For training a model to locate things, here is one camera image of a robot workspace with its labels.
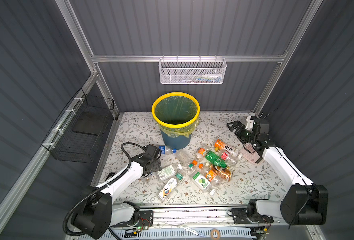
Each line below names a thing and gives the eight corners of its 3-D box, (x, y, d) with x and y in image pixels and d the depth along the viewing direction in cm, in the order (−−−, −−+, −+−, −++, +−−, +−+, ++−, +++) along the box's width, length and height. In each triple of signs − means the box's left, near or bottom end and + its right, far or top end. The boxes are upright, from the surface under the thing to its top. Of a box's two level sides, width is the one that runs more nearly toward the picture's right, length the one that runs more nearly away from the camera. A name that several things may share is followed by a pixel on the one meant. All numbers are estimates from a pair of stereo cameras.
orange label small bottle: (196, 159, 96) (197, 155, 92) (195, 151, 99) (196, 147, 96) (206, 159, 96) (207, 155, 92) (205, 151, 99) (206, 147, 96)
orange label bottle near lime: (196, 169, 90) (196, 167, 87) (200, 164, 92) (201, 162, 89) (216, 186, 83) (217, 184, 81) (220, 180, 85) (221, 178, 83)
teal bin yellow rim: (156, 154, 99) (149, 125, 76) (160, 124, 116) (154, 92, 93) (196, 154, 99) (201, 125, 76) (194, 123, 116) (197, 92, 93)
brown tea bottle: (210, 179, 86) (211, 176, 83) (210, 167, 91) (211, 164, 88) (230, 181, 85) (232, 178, 82) (229, 169, 90) (230, 166, 87)
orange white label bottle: (212, 146, 102) (214, 143, 98) (216, 142, 104) (217, 138, 101) (239, 161, 94) (241, 158, 91) (242, 156, 97) (244, 152, 94)
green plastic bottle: (204, 156, 96) (205, 154, 94) (208, 152, 98) (209, 149, 96) (224, 170, 90) (225, 168, 88) (227, 165, 93) (229, 163, 90)
